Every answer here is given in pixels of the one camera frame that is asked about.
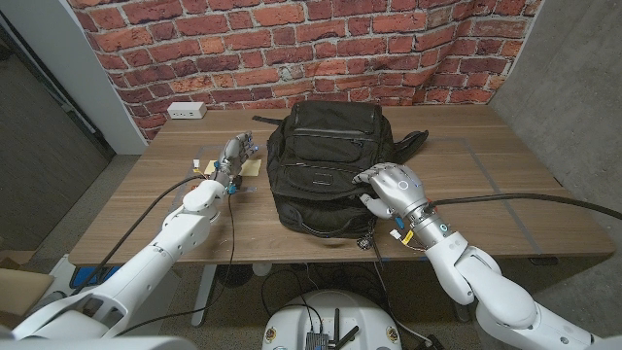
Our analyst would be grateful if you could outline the yellow sticky note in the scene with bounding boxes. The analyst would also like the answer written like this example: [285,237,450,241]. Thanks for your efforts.
[203,158,262,177]

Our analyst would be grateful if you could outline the blue floor mat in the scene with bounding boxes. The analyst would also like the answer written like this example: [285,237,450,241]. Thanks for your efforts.
[70,265,125,289]

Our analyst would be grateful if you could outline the brick print backdrop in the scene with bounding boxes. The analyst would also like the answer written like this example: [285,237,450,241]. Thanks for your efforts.
[67,0,545,142]

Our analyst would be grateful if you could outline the white table leg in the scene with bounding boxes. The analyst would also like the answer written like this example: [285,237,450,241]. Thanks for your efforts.
[190,263,218,328]

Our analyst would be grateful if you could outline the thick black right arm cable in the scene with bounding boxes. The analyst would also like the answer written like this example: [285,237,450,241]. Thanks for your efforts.
[425,192,622,221]

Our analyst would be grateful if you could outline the black backpack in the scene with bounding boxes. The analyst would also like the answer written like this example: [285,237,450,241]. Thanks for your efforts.
[251,99,430,241]

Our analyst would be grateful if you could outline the white power strip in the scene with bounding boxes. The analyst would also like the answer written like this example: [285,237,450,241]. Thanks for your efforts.
[166,101,208,121]

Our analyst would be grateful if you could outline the black round floor disc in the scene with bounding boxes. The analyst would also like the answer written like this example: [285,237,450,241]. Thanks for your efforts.
[216,264,254,288]

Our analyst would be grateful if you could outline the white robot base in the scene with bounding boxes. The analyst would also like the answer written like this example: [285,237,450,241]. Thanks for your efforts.
[260,289,403,350]

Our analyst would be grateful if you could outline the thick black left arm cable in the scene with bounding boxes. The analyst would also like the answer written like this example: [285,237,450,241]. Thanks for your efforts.
[71,173,208,297]

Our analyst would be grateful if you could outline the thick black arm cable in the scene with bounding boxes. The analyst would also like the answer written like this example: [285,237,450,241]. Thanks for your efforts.
[425,192,622,221]
[71,173,208,297]

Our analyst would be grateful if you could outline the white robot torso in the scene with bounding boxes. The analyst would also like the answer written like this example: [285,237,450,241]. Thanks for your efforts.
[0,334,198,350]

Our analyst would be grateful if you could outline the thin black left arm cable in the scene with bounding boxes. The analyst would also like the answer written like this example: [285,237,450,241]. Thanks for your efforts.
[115,192,235,337]

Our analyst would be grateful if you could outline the brown cardboard box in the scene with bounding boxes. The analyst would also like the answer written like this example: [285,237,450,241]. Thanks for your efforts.
[0,257,55,317]

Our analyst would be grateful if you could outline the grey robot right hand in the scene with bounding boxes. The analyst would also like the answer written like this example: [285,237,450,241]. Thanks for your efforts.
[352,162,430,221]

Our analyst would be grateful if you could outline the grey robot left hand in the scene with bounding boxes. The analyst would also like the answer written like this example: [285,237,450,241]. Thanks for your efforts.
[212,130,259,189]

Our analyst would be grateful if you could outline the grey table leg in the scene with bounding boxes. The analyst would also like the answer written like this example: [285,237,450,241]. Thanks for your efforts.
[450,298,472,325]

